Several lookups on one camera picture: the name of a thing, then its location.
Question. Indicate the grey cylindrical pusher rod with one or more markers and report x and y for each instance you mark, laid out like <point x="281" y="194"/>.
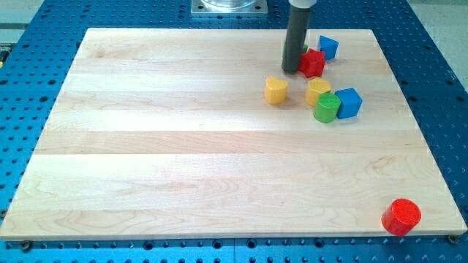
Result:
<point x="297" y="27"/>

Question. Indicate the blue cube block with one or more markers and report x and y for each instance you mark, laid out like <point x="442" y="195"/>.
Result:
<point x="328" y="46"/>
<point x="351" y="102"/>

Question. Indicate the green cylinder block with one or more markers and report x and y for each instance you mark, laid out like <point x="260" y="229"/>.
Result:
<point x="327" y="107"/>

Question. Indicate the red star block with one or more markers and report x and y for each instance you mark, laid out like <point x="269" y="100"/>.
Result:
<point x="312" y="63"/>

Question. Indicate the blue cube block front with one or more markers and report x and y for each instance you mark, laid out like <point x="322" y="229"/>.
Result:
<point x="351" y="102"/>

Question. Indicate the wooden board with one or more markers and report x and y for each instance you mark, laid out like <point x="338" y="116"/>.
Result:
<point x="166" y="134"/>

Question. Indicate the yellow pentagon block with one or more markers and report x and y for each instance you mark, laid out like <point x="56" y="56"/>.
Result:
<point x="315" y="88"/>

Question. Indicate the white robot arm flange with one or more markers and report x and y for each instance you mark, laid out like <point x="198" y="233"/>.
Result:
<point x="303" y="4"/>

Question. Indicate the blue cube block rear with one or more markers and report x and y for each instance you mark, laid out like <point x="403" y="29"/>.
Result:
<point x="328" y="46"/>

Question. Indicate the yellow heart block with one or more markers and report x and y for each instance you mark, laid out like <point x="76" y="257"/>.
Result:
<point x="275" y="90"/>

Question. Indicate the red cylinder block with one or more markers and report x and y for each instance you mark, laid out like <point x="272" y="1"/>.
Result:
<point x="401" y="217"/>

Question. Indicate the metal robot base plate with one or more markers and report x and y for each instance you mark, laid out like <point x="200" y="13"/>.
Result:
<point x="229" y="7"/>

